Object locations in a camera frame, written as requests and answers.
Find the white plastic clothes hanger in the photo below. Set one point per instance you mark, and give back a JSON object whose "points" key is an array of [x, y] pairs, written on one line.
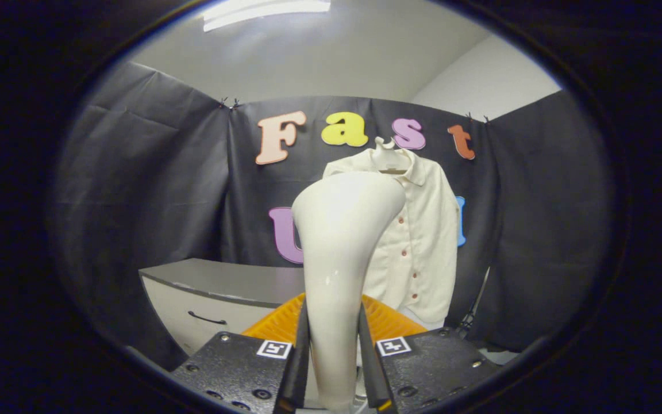
{"points": [[385, 146]]}

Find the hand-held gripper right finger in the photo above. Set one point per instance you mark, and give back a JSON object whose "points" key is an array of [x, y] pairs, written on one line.
{"points": [[370, 374]]}

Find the cream button-up shirt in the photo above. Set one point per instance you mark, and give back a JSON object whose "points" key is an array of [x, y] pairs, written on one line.
{"points": [[423, 241]]}

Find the black backdrop cloth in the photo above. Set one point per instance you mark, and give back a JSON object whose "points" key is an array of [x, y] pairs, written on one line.
{"points": [[147, 190]]}

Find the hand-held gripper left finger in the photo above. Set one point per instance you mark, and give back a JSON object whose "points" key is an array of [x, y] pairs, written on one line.
{"points": [[298, 379]]}

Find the grey cabinet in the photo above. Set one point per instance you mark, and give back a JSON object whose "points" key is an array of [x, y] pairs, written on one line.
{"points": [[222, 276]]}

